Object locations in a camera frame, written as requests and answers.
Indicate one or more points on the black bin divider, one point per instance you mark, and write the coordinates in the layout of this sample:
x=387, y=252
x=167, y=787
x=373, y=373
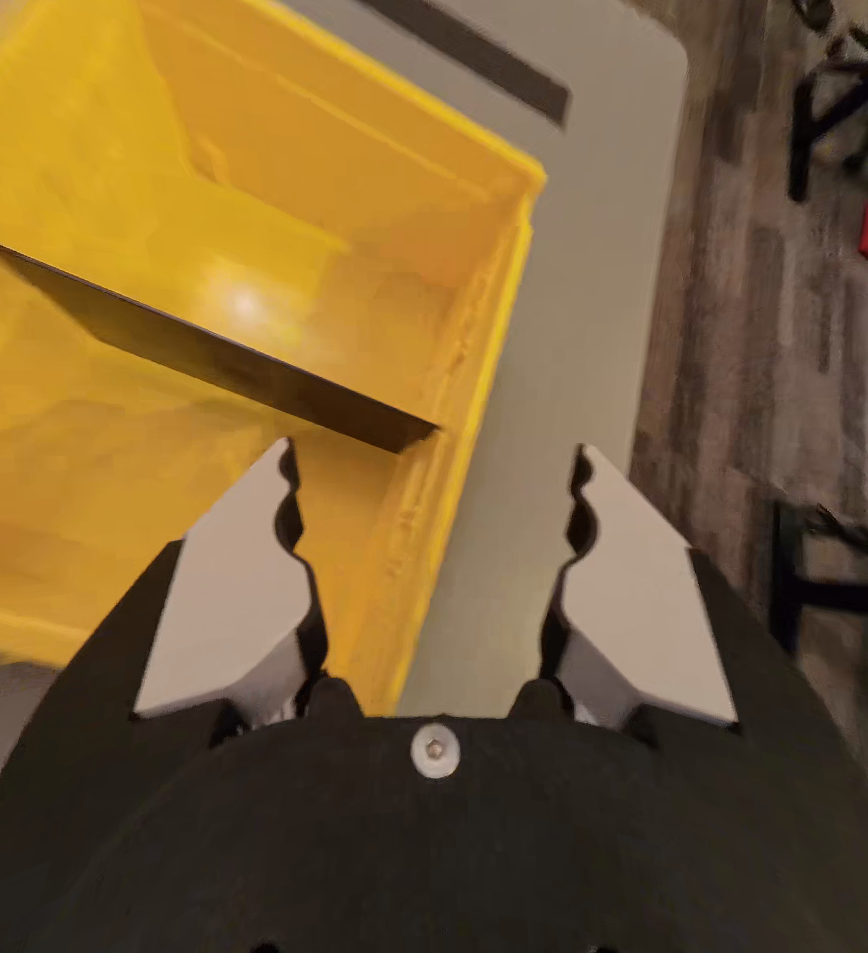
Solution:
x=255, y=372

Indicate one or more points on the black metal legs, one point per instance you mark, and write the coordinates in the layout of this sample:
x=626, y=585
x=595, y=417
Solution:
x=802, y=126

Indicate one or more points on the black tape strip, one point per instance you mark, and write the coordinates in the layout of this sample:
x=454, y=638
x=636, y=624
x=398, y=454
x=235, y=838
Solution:
x=493, y=59

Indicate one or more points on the black metal frame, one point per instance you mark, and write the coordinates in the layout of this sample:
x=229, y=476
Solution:
x=783, y=581

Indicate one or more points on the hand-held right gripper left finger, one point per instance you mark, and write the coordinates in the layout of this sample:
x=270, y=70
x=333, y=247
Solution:
x=233, y=603

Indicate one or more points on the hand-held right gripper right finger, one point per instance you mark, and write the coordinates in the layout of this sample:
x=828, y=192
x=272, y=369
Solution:
x=642, y=610

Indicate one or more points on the yellow plastic bin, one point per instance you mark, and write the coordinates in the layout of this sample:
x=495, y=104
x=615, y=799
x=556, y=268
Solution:
x=329, y=149

